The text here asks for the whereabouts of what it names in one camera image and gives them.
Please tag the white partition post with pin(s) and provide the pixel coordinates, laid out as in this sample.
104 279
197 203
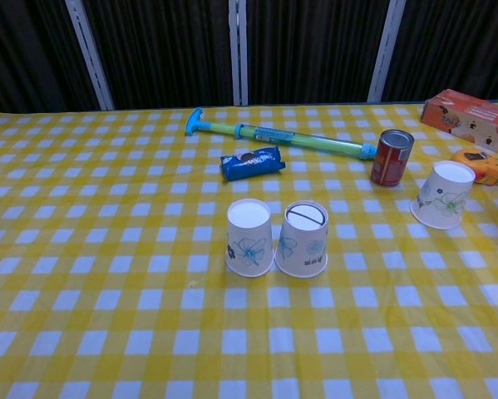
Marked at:
386 50
239 54
90 54

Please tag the orange tape measure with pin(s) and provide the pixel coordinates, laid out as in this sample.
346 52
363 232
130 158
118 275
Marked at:
487 168

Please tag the yellow white checked tablecloth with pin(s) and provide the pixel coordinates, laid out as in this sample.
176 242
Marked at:
107 249

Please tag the paper cup with line mark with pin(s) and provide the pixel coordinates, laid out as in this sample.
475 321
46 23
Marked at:
302 245

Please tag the blue cookie packet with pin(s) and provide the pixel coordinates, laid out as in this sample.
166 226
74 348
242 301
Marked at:
252 164

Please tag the blue green water pump toy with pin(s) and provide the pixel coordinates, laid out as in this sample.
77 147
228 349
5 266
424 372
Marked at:
273 135

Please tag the white floral paper cup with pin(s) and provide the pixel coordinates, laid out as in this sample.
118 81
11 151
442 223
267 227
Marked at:
248 237
442 195

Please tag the red tin can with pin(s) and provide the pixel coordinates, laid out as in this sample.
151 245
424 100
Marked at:
390 162

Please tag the orange cardboard box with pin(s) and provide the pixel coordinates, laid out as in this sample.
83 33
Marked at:
469 118

